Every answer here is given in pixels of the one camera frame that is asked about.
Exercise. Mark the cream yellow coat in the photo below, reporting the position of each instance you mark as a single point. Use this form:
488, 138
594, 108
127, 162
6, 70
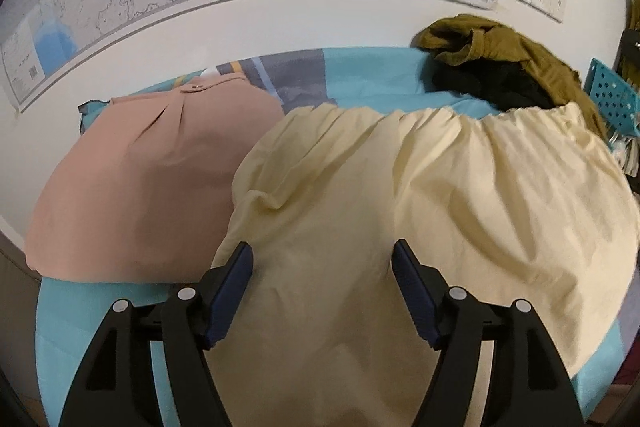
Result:
528, 204

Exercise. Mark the teal bed sheet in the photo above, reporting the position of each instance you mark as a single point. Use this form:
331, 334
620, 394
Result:
384, 79

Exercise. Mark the teal plastic basket rack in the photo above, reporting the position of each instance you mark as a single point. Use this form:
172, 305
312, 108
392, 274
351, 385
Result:
616, 100

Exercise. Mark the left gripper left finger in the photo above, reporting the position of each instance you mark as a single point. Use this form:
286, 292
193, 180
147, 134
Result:
114, 383

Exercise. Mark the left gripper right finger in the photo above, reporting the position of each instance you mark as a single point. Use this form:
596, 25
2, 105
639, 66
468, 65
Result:
528, 383

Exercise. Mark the pink folded garment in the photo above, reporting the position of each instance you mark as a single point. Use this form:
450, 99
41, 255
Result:
144, 195

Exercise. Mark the olive green jacket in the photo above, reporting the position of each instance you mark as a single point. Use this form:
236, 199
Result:
493, 62

